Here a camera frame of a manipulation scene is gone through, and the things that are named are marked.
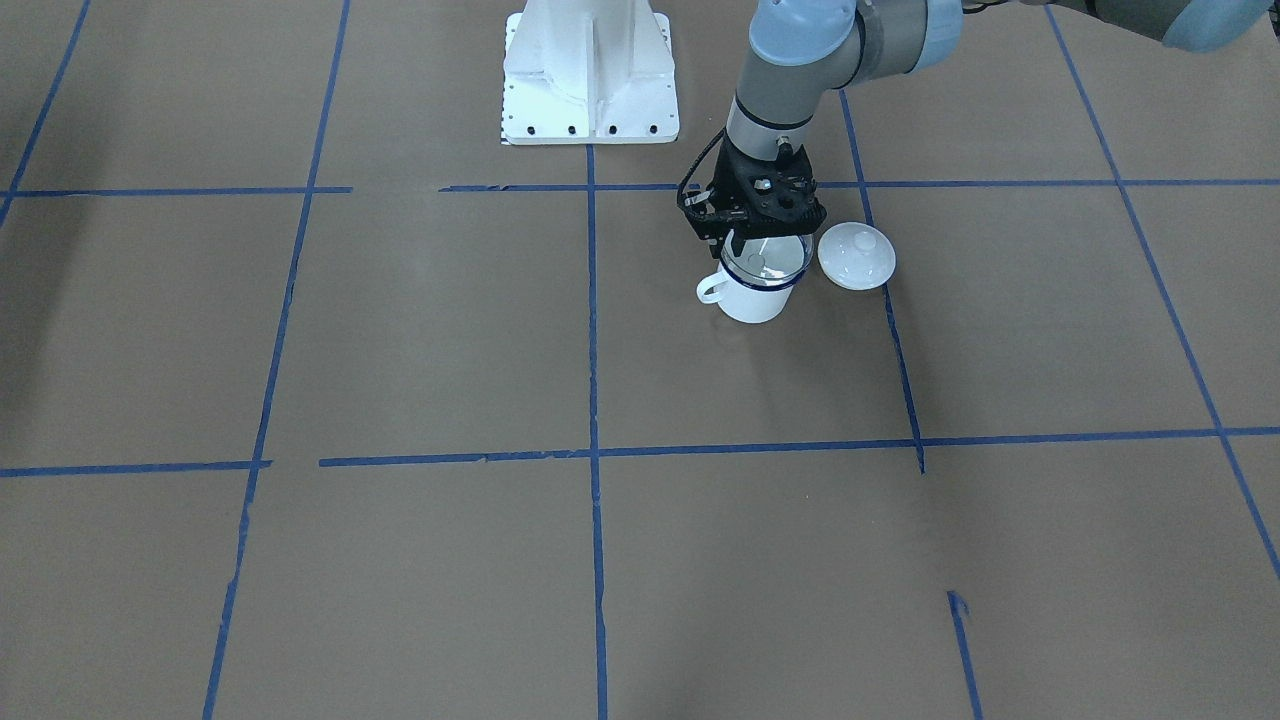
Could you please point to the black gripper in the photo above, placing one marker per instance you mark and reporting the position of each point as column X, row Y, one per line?
column 714, row 224

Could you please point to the clear glass funnel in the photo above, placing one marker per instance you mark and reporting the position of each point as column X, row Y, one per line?
column 767, row 263

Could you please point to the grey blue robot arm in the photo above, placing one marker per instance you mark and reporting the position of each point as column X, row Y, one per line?
column 799, row 50

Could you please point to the white enamel mug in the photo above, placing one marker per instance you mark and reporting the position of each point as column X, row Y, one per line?
column 743, row 301

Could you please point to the white ceramic lid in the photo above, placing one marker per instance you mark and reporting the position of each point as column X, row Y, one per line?
column 856, row 256

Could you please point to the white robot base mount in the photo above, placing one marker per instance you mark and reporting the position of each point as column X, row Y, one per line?
column 588, row 72

